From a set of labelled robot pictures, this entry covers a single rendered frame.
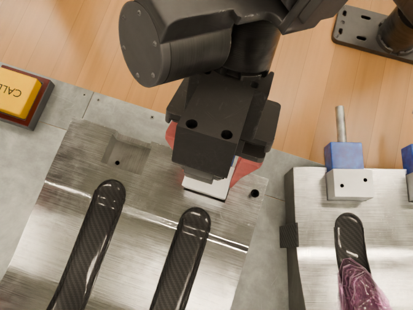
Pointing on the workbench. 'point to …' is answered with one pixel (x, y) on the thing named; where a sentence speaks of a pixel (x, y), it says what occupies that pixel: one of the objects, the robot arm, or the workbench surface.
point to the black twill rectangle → (289, 235)
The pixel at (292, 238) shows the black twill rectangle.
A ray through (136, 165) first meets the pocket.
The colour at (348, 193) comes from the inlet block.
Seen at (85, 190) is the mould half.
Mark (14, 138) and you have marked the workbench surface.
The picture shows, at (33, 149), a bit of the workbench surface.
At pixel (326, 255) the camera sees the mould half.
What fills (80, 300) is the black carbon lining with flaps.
